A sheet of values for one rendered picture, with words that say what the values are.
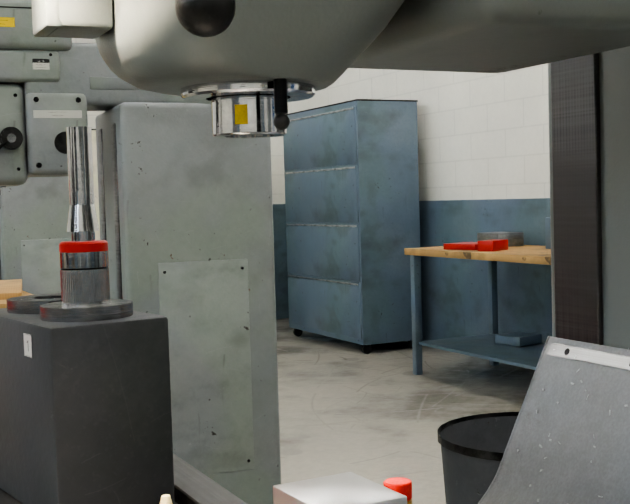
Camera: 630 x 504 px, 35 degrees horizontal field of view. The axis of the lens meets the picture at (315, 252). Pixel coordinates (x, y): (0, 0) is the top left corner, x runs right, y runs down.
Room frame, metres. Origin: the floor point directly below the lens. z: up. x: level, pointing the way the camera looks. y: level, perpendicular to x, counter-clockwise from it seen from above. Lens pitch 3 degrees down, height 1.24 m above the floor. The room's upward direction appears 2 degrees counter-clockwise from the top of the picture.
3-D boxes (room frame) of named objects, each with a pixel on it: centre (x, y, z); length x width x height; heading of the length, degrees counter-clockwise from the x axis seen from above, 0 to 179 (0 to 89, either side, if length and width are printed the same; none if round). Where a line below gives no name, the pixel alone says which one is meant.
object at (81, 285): (0.99, 0.23, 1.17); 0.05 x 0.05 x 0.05
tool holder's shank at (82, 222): (0.99, 0.23, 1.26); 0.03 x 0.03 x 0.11
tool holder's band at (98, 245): (0.99, 0.23, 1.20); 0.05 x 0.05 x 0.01
